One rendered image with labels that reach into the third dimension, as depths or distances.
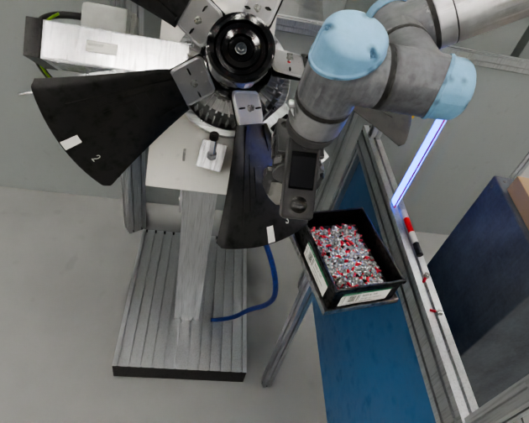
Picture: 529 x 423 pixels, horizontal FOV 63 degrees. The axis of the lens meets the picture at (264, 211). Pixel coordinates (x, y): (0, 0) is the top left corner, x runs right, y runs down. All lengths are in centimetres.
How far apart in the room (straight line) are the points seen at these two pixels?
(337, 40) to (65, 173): 174
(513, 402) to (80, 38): 98
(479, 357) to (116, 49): 107
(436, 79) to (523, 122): 159
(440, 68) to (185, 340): 134
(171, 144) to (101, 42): 26
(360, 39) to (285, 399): 141
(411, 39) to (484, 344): 77
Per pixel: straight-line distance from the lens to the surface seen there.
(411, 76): 52
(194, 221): 125
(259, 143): 82
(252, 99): 85
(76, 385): 170
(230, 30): 79
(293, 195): 60
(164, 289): 179
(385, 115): 86
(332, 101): 51
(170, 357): 162
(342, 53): 47
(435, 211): 231
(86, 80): 80
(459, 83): 55
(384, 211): 116
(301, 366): 177
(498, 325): 108
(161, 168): 104
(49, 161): 207
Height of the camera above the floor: 155
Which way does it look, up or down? 44 degrees down
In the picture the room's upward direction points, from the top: 15 degrees clockwise
